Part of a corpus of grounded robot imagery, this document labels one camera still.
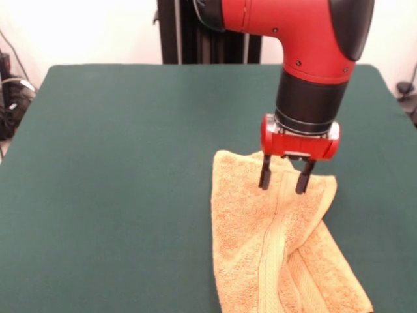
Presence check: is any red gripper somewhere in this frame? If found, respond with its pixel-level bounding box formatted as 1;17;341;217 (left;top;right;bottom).
258;113;342;196

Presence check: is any black clamp with cable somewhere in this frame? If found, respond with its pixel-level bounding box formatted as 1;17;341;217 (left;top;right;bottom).
395;81;417;127

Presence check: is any small black wall device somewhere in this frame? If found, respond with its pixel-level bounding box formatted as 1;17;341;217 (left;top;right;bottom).
0;52;12;79

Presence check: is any orange terry towel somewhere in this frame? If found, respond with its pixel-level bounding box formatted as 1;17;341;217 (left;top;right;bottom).
210;149;375;313

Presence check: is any black metal stand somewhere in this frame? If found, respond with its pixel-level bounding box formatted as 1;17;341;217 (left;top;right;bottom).
152;0;263;65

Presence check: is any black cable bundle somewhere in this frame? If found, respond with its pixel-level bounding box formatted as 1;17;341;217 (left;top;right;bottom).
0;76;37;142

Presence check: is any dark green table cloth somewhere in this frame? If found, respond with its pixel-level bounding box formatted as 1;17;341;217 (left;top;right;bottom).
0;63;417;313

